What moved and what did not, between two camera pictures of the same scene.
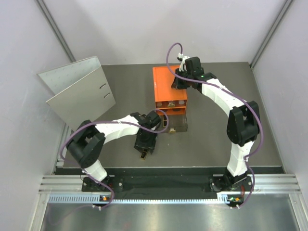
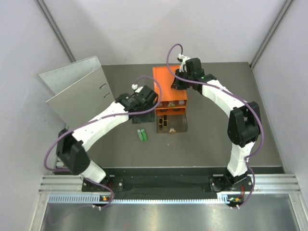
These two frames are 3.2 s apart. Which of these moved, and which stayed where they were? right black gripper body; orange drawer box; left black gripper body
Moved: left black gripper body
Stayed: orange drawer box; right black gripper body
